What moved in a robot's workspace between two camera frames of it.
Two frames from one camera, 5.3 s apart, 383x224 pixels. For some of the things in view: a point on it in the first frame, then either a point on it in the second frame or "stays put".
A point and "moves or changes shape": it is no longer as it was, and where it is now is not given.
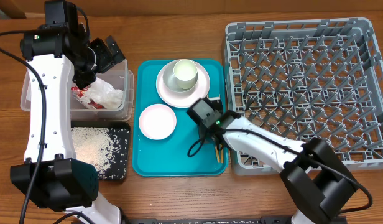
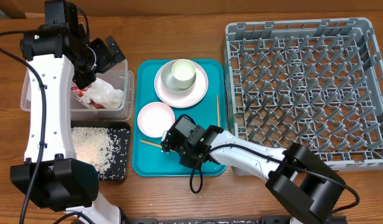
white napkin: x=108 y=96 stays put
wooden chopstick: x=217 y=154 moves or changes shape
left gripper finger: x=117 y=55 stays put
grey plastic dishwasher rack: x=323 y=79 stays put
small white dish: x=157 y=121 stays put
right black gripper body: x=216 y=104 -> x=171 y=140
